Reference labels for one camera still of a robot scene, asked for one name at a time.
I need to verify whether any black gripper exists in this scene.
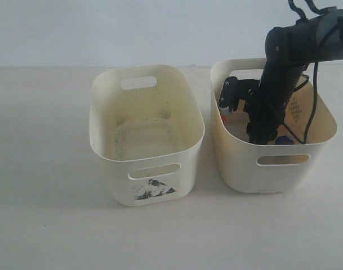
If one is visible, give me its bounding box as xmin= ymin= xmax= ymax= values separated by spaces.
xmin=239 ymin=79 xmax=283 ymax=144

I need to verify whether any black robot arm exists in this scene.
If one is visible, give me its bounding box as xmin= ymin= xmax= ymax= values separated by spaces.
xmin=240 ymin=9 xmax=343 ymax=145

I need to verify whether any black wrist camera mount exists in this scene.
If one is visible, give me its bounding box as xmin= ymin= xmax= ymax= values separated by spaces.
xmin=217 ymin=76 xmax=246 ymax=115

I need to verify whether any black cable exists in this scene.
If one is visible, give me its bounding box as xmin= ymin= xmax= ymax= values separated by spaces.
xmin=280 ymin=60 xmax=320 ymax=144

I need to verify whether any cream plastic bin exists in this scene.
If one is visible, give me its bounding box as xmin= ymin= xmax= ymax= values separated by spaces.
xmin=89 ymin=65 xmax=205 ymax=206
xmin=210 ymin=58 xmax=338 ymax=194

